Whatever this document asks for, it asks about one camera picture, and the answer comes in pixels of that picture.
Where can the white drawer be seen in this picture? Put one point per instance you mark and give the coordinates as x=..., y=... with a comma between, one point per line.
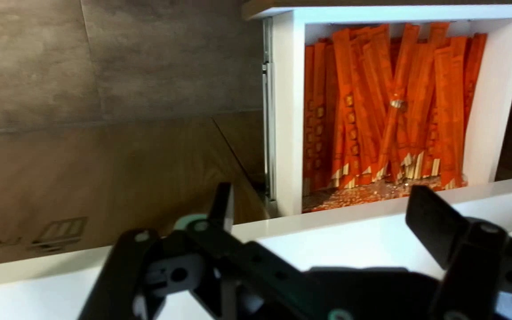
x=284, y=118

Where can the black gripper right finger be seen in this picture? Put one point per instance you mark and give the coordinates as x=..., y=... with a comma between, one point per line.
x=469, y=267

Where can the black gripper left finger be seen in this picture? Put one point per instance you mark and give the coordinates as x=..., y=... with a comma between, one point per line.
x=149, y=278

